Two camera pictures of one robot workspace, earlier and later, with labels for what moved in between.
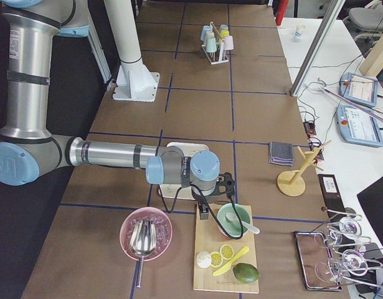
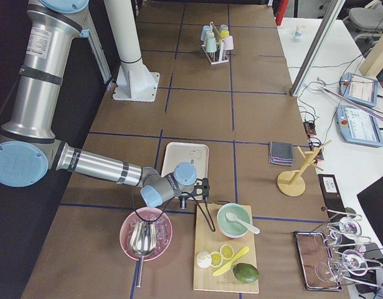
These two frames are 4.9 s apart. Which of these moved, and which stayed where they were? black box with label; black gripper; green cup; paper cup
Moved: black gripper
Stayed: black box with label; green cup; paper cup
